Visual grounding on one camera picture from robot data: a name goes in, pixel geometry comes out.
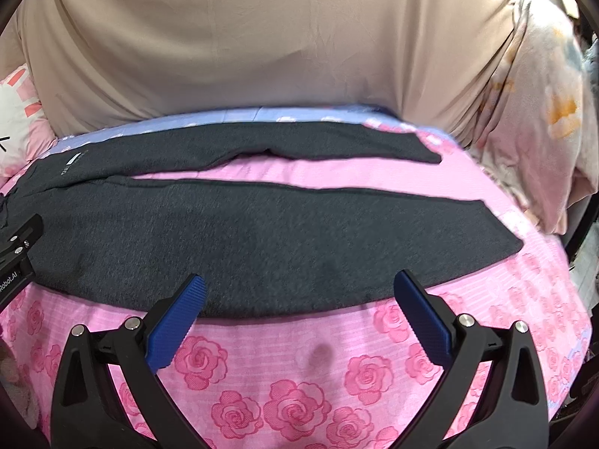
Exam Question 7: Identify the dark grey pants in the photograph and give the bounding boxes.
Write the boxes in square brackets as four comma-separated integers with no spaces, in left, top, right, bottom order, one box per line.
[1,123,523,318]

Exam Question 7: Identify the pink rose bed sheet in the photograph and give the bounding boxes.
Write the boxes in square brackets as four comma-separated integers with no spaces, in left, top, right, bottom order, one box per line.
[1,109,592,448]

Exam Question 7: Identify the white bunny pink pillow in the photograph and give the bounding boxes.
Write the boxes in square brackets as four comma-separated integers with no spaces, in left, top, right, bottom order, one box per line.
[0,64,58,186]

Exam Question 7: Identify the pale floral blanket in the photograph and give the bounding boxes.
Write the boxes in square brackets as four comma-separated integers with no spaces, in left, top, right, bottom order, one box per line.
[469,0,598,234]

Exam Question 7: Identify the beige headboard cover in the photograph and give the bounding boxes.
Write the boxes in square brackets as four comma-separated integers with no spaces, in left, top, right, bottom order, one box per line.
[15,0,514,135]

